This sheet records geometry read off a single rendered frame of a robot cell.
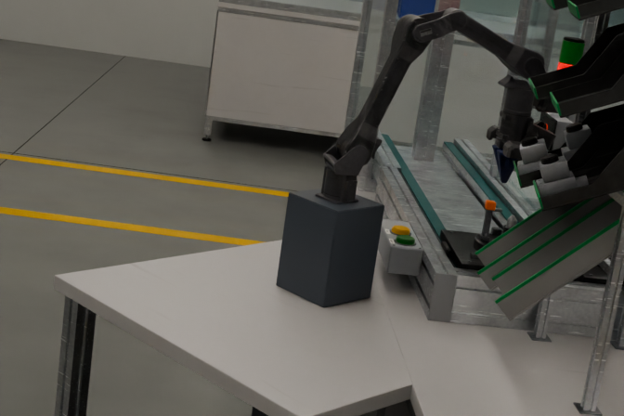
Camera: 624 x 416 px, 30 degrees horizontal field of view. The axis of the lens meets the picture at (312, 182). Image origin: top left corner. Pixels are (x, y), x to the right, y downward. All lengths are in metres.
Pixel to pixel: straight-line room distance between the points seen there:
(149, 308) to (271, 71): 5.33
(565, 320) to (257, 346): 0.66
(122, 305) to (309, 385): 0.44
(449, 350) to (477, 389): 0.17
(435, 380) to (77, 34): 8.84
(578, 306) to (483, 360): 0.30
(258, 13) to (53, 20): 3.62
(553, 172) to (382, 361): 0.45
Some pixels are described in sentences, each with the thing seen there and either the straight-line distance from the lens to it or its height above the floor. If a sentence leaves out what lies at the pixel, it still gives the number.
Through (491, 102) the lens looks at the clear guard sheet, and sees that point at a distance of 3.80.
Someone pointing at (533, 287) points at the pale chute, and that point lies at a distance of 2.01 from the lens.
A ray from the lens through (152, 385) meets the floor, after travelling 3.95.
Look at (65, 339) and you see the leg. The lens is 2.37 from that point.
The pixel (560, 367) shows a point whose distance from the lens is 2.24.
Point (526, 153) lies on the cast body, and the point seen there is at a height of 1.25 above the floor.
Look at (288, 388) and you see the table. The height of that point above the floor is 0.86.
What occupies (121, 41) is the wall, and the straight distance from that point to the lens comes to 10.62.
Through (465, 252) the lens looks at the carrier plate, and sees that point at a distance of 2.45.
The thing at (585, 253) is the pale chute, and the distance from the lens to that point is 2.01.
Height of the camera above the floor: 1.65
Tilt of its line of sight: 14 degrees down
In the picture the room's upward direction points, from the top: 8 degrees clockwise
